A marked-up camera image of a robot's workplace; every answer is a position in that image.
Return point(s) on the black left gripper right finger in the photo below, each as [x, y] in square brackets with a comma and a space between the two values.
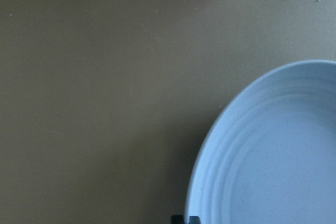
[194, 220]

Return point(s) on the blue plate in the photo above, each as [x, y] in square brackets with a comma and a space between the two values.
[270, 155]

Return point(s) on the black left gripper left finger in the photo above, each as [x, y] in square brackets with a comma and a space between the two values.
[177, 219]

